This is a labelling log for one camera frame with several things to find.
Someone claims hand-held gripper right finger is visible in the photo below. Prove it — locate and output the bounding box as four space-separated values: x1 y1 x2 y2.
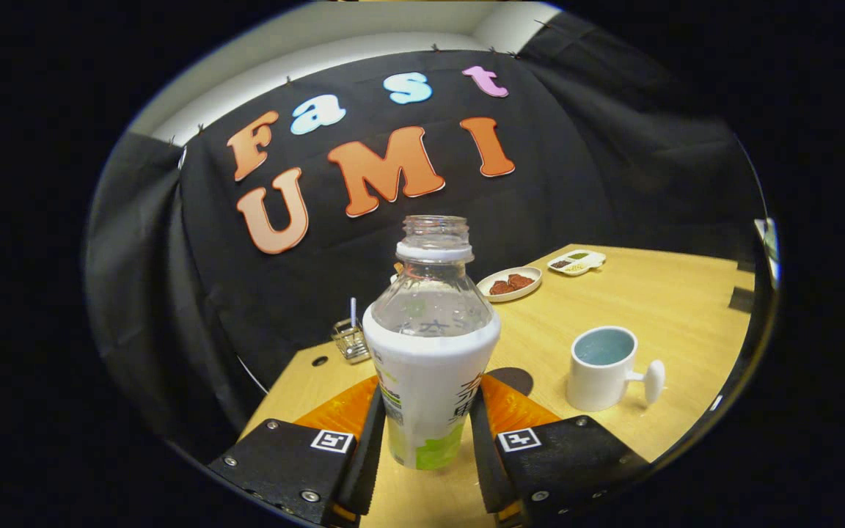
469 374 651 528

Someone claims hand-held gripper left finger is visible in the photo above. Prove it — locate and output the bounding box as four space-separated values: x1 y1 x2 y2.
208 375 387 527

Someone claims dark brown round coaster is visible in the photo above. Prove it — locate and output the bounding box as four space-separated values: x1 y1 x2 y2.
492 367 535 397

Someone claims clear juice bottle white label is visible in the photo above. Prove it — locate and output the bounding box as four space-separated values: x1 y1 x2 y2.
362 215 502 471

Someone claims white cup with knob handle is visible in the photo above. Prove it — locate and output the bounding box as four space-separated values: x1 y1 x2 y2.
566 326 666 412

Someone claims white round plate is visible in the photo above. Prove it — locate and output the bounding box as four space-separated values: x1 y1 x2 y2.
477 266 543 303

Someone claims white divided dish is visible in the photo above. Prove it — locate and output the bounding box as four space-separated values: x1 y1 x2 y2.
547 249 607 276

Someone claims wooden table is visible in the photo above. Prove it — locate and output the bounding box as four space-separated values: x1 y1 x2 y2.
239 243 757 528

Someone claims black backdrop cloth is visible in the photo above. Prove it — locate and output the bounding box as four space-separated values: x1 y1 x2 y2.
85 11 768 459

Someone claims white green object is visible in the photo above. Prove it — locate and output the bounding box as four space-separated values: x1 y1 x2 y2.
754 218 780 287

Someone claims wire mesh holder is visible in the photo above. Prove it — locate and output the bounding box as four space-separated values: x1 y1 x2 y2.
332 318 372 364

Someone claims white cable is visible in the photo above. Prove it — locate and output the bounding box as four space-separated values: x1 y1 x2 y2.
235 354 269 395

